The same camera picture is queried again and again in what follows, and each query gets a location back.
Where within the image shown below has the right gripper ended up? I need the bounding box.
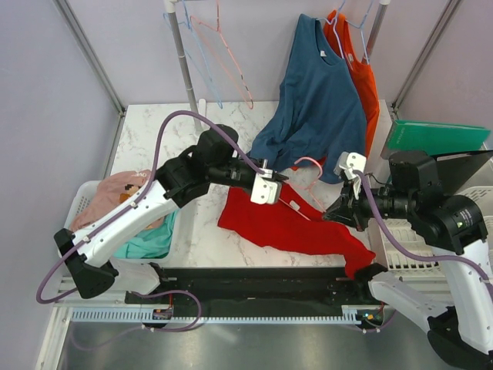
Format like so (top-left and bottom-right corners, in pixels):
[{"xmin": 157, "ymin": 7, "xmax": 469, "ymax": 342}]
[{"xmin": 323, "ymin": 173, "xmax": 416, "ymax": 231}]

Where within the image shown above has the pink wire hanger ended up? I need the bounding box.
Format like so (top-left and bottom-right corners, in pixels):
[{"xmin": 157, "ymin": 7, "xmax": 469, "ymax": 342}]
[
  {"xmin": 282, "ymin": 156, "xmax": 325, "ymax": 213},
  {"xmin": 189, "ymin": 1, "xmax": 254, "ymax": 109}
]

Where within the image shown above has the red t shirt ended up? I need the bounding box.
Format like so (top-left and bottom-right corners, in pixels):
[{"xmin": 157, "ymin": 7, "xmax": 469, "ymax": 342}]
[{"xmin": 218, "ymin": 184, "xmax": 375, "ymax": 279}]

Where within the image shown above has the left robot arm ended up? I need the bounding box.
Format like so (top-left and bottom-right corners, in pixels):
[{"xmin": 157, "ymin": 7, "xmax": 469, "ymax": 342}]
[{"xmin": 55, "ymin": 125, "xmax": 286, "ymax": 303}]

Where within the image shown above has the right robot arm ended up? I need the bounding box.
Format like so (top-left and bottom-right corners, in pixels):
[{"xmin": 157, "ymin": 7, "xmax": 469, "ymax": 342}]
[{"xmin": 323, "ymin": 150, "xmax": 492, "ymax": 369}]

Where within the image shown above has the blue t shirt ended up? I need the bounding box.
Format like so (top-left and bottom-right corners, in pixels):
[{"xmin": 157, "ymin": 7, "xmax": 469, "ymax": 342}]
[{"xmin": 250, "ymin": 14, "xmax": 367, "ymax": 184}]

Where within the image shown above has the orange t shirt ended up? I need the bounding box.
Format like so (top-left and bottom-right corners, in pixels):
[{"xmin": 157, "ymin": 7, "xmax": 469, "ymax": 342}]
[{"xmin": 323, "ymin": 12, "xmax": 380, "ymax": 155}]

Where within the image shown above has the mint green t shirt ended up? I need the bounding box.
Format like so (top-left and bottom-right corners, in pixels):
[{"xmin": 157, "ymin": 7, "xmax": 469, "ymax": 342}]
[{"xmin": 113, "ymin": 210, "xmax": 179, "ymax": 260}]

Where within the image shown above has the pink printed t shirt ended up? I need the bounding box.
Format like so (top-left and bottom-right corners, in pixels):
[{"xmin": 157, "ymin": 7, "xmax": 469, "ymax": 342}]
[{"xmin": 69, "ymin": 170, "xmax": 151, "ymax": 232}]

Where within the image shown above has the blue hanger holding shirts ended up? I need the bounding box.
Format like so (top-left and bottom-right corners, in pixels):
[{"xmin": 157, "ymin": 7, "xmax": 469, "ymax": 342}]
[{"xmin": 317, "ymin": 0, "xmax": 374, "ymax": 65}]

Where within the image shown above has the white slotted tray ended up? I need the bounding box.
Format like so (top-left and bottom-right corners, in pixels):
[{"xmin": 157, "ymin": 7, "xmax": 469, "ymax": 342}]
[{"xmin": 376, "ymin": 185, "xmax": 493, "ymax": 274}]

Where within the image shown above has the black binder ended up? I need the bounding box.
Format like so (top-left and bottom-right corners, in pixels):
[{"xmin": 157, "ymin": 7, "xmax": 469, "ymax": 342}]
[{"xmin": 432, "ymin": 150, "xmax": 492, "ymax": 196}]

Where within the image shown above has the green binder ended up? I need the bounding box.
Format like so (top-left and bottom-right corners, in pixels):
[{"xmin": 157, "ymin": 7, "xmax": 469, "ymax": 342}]
[{"xmin": 381, "ymin": 119, "xmax": 491, "ymax": 160}]

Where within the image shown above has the white plastic laundry basket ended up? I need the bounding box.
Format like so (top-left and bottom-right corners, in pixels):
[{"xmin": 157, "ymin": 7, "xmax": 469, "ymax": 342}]
[{"xmin": 64, "ymin": 180, "xmax": 177, "ymax": 263}]

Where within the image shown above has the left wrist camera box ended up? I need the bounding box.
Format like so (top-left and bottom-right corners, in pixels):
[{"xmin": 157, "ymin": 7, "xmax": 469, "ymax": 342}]
[{"xmin": 250, "ymin": 174, "xmax": 282, "ymax": 205}]

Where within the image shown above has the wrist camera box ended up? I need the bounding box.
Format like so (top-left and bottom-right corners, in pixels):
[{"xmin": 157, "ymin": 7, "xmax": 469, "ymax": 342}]
[
  {"xmin": 334, "ymin": 152, "xmax": 367, "ymax": 180},
  {"xmin": 250, "ymin": 174, "xmax": 282, "ymax": 205}
]

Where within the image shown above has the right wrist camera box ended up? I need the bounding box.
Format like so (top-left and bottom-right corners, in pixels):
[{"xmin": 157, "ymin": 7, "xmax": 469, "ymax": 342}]
[{"xmin": 334, "ymin": 152, "xmax": 367, "ymax": 180}]

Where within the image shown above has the white cable duct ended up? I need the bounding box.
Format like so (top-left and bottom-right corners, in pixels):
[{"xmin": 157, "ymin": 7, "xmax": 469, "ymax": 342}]
[{"xmin": 70, "ymin": 307, "xmax": 361, "ymax": 325}]

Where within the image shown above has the light blue wire hanger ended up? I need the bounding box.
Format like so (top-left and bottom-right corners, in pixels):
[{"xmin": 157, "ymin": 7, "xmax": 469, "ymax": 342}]
[{"xmin": 163, "ymin": 1, "xmax": 223, "ymax": 109}]

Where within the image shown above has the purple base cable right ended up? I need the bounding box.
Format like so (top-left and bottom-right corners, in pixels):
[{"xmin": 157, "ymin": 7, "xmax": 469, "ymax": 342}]
[{"xmin": 354, "ymin": 304, "xmax": 397, "ymax": 335}]

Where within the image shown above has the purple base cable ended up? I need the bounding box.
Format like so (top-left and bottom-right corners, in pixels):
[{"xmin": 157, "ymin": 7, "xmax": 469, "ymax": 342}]
[
  {"xmin": 67, "ymin": 288, "xmax": 203, "ymax": 352},
  {"xmin": 354, "ymin": 304, "xmax": 397, "ymax": 335}
]

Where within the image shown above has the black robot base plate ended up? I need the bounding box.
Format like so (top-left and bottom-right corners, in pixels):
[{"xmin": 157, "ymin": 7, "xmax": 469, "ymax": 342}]
[{"xmin": 124, "ymin": 261, "xmax": 397, "ymax": 319}]

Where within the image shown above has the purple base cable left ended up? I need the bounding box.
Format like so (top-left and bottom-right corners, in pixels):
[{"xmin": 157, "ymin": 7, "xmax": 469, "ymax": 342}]
[{"xmin": 67, "ymin": 288, "xmax": 203, "ymax": 352}]

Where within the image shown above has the aluminium frame post right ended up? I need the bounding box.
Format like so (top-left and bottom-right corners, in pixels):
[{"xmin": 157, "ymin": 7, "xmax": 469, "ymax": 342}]
[{"xmin": 390, "ymin": 0, "xmax": 462, "ymax": 117}]

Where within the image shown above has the aluminium frame post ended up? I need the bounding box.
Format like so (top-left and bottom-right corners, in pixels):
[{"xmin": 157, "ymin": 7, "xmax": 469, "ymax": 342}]
[
  {"xmin": 390, "ymin": 0, "xmax": 462, "ymax": 117},
  {"xmin": 53, "ymin": 0, "xmax": 126, "ymax": 116}
]

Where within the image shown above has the aluminium frame post left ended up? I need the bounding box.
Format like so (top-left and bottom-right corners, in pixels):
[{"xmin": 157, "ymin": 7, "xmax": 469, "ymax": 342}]
[{"xmin": 53, "ymin": 0, "xmax": 126, "ymax": 116}]

